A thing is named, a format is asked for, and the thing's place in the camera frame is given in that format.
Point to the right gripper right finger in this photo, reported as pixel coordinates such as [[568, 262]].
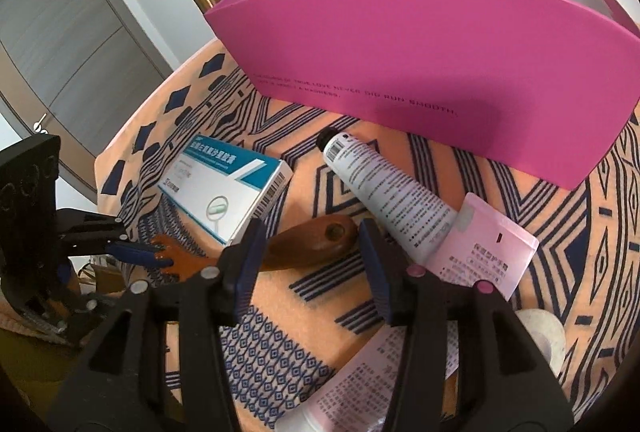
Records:
[[504, 382]]

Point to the long pink cosmetic tube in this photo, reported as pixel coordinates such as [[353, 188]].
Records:
[[358, 396]]

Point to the white tape roll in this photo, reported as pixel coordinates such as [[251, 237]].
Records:
[[548, 333]]

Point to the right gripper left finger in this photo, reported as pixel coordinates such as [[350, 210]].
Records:
[[119, 382]]

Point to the brown wooden massage comb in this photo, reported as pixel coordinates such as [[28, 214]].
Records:
[[313, 243]]

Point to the pink cardboard box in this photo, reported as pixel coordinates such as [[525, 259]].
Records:
[[544, 86]]

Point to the orange patterned tablecloth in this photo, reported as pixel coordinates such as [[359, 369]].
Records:
[[312, 308]]

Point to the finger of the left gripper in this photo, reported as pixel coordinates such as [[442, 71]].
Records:
[[134, 253]]

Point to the white teal medicine box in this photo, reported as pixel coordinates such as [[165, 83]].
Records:
[[221, 187]]

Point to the white tube black cap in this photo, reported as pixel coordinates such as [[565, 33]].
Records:
[[413, 215]]

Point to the pink white cream tube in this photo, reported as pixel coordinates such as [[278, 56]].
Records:
[[483, 244]]

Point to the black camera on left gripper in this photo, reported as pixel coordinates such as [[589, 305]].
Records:
[[29, 170]]

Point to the grey door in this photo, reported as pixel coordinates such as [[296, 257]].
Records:
[[77, 69]]

